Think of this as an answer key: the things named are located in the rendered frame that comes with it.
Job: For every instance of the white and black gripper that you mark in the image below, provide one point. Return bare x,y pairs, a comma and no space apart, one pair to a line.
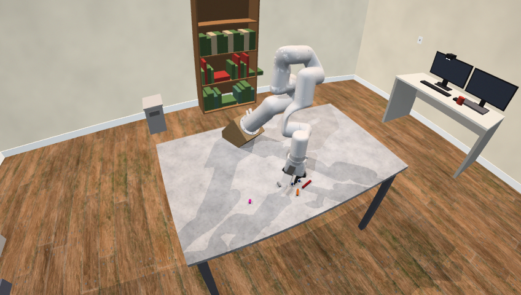
300,168

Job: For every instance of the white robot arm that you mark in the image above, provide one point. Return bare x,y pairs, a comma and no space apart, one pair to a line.
281,84

